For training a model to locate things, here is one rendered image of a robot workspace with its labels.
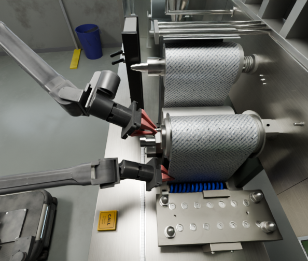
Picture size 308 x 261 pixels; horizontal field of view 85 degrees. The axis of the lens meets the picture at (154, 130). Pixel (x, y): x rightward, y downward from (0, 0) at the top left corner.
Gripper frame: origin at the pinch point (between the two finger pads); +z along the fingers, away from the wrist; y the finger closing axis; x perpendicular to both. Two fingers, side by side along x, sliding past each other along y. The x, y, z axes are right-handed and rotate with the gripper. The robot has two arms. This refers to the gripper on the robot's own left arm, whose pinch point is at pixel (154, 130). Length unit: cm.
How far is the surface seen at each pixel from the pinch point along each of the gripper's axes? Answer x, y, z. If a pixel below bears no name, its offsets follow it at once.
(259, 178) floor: -40, -40, 161
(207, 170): -0.5, 7.1, 22.1
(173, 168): -5.0, 7.5, 11.0
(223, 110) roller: 12.7, -11.1, 22.2
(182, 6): 22, -66, 3
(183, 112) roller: 4.4, -10.4, 10.2
